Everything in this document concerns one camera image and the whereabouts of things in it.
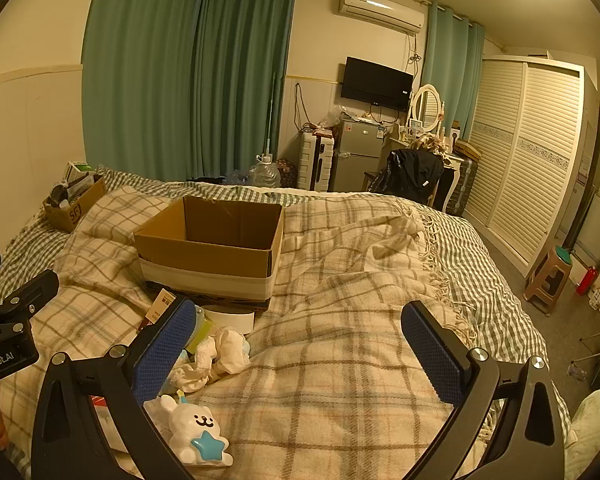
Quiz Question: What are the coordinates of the white louvred wardrobe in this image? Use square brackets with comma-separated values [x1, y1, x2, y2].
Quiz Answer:
[461, 57, 587, 279]

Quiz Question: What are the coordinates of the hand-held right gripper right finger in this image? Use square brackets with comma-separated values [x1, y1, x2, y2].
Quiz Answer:
[401, 300, 566, 480]

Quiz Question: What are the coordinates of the clear plastic cup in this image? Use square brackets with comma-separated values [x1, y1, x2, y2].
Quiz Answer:
[186, 303, 222, 357]

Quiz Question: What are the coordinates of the white oval mirror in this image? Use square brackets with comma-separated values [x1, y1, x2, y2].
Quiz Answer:
[410, 83, 443, 134]

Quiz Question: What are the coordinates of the red white medicine box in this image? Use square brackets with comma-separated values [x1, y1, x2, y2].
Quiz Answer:
[147, 288, 181, 324]

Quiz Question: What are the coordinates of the white bunny toy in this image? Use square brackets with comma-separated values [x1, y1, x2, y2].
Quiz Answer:
[158, 392, 235, 465]

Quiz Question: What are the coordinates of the large cardboard box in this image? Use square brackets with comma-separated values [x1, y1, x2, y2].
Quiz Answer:
[133, 195, 285, 312]

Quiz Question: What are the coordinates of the white pillow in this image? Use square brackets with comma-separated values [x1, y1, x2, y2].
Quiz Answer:
[562, 387, 600, 480]

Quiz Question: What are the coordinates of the narrow green curtain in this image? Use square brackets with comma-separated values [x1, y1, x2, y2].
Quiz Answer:
[422, 4, 486, 137]

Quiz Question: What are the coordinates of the white pole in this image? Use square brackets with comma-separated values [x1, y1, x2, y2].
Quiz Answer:
[264, 72, 279, 162]

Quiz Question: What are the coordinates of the large clear water bottle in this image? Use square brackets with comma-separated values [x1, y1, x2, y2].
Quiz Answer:
[249, 155, 282, 189]

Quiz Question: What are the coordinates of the white air conditioner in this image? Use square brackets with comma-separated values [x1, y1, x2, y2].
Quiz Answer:
[337, 0, 426, 35]

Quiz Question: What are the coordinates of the black jacket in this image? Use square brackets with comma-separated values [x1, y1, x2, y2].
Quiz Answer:
[374, 148, 445, 207]

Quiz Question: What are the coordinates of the silver small fridge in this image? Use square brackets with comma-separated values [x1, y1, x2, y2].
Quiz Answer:
[331, 118, 387, 194]

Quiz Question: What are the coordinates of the metal drying rack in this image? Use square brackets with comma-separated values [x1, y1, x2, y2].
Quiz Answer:
[569, 310, 600, 363]

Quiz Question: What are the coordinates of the green white carton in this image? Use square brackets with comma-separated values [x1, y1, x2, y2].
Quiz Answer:
[64, 161, 99, 182]

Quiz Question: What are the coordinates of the red white packet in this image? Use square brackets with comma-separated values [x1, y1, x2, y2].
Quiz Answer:
[89, 394, 131, 453]

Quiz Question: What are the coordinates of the brown plastic stool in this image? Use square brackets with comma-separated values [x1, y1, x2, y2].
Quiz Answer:
[523, 245, 574, 317]

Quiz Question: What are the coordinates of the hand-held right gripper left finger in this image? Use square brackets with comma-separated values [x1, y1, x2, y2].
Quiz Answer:
[31, 296, 201, 480]

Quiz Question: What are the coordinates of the white dressing table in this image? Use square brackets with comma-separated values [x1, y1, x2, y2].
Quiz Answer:
[380, 124, 467, 213]

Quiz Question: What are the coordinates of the wide green curtain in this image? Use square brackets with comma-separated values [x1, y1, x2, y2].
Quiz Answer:
[81, 0, 204, 182]

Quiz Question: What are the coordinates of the small cardboard box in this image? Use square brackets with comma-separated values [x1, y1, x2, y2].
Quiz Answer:
[42, 174, 107, 234]

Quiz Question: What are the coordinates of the clear plastic bag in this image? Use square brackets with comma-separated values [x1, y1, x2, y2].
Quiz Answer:
[319, 104, 349, 129]

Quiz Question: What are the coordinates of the white suitcase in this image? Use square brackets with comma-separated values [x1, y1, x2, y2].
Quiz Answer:
[298, 132, 339, 192]

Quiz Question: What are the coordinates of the dark patterned bag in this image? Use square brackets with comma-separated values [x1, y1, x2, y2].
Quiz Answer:
[274, 158, 299, 187]

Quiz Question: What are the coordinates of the black wall television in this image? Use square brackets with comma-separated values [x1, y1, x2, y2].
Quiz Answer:
[340, 56, 415, 114]

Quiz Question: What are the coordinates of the tan furry item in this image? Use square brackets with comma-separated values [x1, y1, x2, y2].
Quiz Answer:
[412, 134, 449, 154]

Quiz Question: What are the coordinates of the dark suitcase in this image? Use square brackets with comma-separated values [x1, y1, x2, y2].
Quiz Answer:
[449, 154, 482, 219]

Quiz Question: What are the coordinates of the red fire extinguisher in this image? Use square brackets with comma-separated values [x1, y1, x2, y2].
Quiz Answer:
[575, 265, 600, 296]

